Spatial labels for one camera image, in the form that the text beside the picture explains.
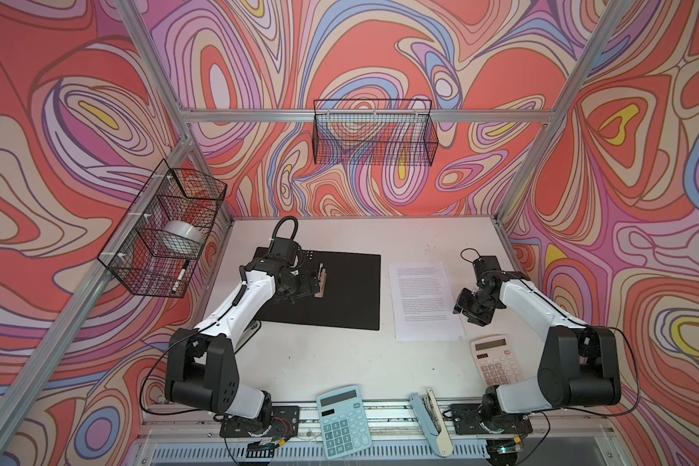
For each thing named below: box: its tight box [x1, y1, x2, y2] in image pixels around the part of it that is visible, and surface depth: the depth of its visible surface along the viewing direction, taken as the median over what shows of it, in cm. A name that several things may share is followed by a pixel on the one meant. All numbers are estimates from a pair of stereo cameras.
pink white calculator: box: [470, 333, 524, 387], surface depth 84 cm
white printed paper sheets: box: [388, 261, 466, 342], surface depth 97 cm
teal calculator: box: [316, 385, 372, 460], surface depth 73 cm
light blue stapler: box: [409, 388, 454, 459], surface depth 72 cm
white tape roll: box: [162, 219, 206, 242], surface depth 75 cm
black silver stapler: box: [233, 319, 262, 355], surface depth 90 cm
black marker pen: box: [170, 259, 191, 294], surface depth 73 cm
